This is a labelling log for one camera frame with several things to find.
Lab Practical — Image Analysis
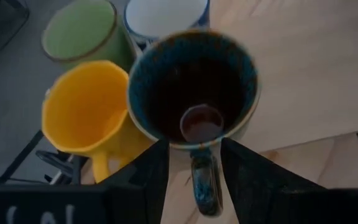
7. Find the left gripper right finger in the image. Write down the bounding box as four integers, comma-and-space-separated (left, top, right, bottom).
221, 137, 358, 224

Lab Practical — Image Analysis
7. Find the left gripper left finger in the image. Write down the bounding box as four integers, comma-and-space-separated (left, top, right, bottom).
0, 138, 171, 224

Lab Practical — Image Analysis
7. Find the yellow mug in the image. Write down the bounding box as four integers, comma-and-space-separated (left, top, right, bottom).
41, 60, 155, 184

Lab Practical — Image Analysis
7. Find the blue brown speckled mug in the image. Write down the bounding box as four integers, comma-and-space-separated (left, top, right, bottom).
126, 29, 262, 217

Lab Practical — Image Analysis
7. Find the light green mug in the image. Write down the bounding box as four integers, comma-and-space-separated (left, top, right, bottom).
41, 0, 137, 73

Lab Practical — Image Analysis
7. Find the white blue patterned mug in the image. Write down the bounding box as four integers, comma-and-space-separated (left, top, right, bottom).
123, 0, 211, 48

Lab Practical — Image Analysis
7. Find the black aluminium table frame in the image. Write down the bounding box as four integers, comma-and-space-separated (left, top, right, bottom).
35, 149, 89, 186

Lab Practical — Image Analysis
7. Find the black frame wooden shelf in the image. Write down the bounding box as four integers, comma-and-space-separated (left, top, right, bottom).
81, 0, 358, 187

